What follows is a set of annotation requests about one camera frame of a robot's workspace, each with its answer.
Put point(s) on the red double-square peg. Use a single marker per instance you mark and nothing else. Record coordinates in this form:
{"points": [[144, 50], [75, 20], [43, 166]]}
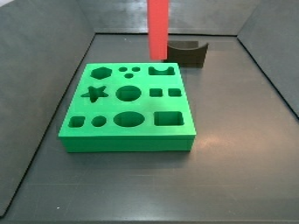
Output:
{"points": [[158, 28]]}

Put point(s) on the green shape-sorter block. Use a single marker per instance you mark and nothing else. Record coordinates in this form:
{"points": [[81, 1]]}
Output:
{"points": [[130, 107]]}

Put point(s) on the black curved holder block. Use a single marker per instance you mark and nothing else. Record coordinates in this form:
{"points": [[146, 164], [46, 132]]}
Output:
{"points": [[188, 53]]}

